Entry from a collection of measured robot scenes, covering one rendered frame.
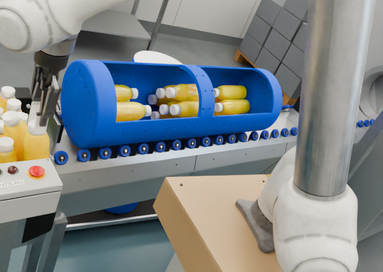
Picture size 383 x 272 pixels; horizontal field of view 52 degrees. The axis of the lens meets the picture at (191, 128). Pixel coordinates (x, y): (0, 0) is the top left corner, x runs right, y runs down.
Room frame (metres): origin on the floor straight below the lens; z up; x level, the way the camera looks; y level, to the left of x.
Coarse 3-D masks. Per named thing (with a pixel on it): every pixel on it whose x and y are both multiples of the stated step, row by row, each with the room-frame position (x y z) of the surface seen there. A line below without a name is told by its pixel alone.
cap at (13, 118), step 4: (8, 112) 0.82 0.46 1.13; (12, 112) 0.82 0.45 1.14; (16, 112) 0.82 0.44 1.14; (4, 116) 0.80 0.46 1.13; (8, 116) 0.80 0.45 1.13; (12, 116) 0.81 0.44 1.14; (16, 116) 0.81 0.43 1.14; (4, 120) 0.79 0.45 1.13; (8, 120) 0.79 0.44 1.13; (12, 120) 0.80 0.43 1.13; (16, 120) 0.81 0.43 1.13; (8, 124) 0.80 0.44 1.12; (12, 124) 0.80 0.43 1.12
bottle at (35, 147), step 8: (24, 136) 0.79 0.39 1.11; (32, 136) 0.78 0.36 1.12; (40, 136) 0.79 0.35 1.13; (24, 144) 0.78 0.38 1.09; (32, 144) 0.78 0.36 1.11; (40, 144) 0.79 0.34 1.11; (48, 144) 0.81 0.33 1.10; (24, 152) 0.78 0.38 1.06; (32, 152) 0.78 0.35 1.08; (40, 152) 0.79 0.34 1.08; (48, 152) 0.81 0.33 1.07; (24, 160) 0.79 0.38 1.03
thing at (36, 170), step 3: (36, 165) 0.71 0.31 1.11; (30, 168) 0.69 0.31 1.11; (33, 168) 0.69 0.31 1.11; (36, 168) 0.70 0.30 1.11; (39, 168) 0.70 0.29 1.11; (42, 168) 0.71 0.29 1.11; (30, 171) 0.68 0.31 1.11; (33, 171) 0.69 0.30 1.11; (36, 171) 0.69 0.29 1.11; (39, 171) 0.69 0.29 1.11; (42, 171) 0.70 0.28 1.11; (33, 174) 0.68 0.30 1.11; (36, 174) 0.68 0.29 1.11; (39, 174) 0.68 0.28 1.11; (42, 174) 0.69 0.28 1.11
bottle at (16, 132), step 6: (6, 126) 0.80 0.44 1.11; (12, 126) 0.80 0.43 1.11; (18, 126) 0.81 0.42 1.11; (24, 126) 0.82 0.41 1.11; (6, 132) 0.79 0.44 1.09; (12, 132) 0.80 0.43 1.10; (18, 132) 0.80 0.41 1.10; (24, 132) 0.82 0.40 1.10; (12, 138) 0.79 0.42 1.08; (18, 138) 0.80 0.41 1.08; (18, 144) 0.80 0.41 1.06; (18, 150) 0.81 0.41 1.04; (18, 156) 0.81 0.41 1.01
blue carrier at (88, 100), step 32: (96, 64) 1.08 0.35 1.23; (128, 64) 1.26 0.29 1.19; (160, 64) 1.32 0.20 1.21; (64, 96) 1.11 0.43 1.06; (96, 96) 0.98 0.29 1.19; (256, 96) 1.69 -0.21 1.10; (96, 128) 0.96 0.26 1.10; (128, 128) 1.04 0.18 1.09; (160, 128) 1.13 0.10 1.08; (192, 128) 1.24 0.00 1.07; (224, 128) 1.37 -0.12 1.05; (256, 128) 1.54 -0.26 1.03
